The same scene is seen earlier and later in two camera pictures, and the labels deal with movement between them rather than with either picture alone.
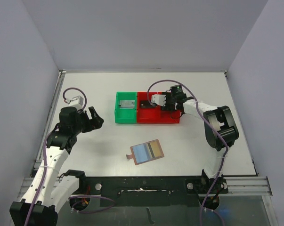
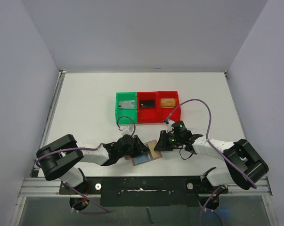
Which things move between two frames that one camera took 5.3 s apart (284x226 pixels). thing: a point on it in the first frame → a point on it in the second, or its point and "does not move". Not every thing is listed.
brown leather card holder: [146, 152] does not move
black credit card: [146, 104] does not move
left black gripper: [89, 121] → [137, 147]
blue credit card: [142, 153] does not move
